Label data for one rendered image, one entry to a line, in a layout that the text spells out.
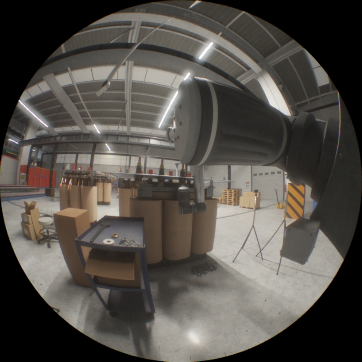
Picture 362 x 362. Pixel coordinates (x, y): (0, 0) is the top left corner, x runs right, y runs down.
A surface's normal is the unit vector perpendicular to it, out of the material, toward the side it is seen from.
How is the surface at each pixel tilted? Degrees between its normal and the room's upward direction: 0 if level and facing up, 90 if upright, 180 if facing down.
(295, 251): 90
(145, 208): 90
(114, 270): 26
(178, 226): 90
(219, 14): 175
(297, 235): 90
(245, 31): 175
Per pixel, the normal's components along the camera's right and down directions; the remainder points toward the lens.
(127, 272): 0.16, -0.92
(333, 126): -0.70, -0.55
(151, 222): 0.39, -0.04
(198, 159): 0.11, 0.95
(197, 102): 0.19, 0.22
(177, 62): -0.04, 1.00
